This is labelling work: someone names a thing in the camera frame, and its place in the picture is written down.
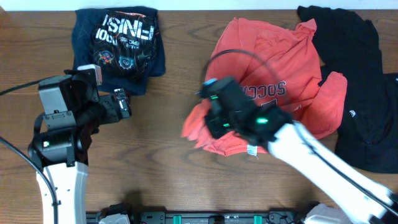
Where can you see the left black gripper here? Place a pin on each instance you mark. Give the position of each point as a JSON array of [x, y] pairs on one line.
[[113, 114]]

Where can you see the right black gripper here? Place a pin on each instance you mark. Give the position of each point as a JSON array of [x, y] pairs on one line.
[[212, 118]]

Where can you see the red-orange t-shirt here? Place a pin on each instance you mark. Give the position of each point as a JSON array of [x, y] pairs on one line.
[[278, 66]]

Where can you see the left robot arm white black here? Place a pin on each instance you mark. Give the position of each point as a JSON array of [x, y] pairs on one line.
[[59, 148]]

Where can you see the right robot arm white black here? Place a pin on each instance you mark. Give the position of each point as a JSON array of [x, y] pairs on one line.
[[361, 199]]

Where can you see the folded navy printed t-shirt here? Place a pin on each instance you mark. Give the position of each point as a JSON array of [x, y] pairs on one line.
[[125, 42]]

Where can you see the black garment pile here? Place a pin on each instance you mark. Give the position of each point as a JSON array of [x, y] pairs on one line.
[[348, 44]]

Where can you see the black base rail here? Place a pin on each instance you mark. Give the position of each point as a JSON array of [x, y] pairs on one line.
[[317, 214]]

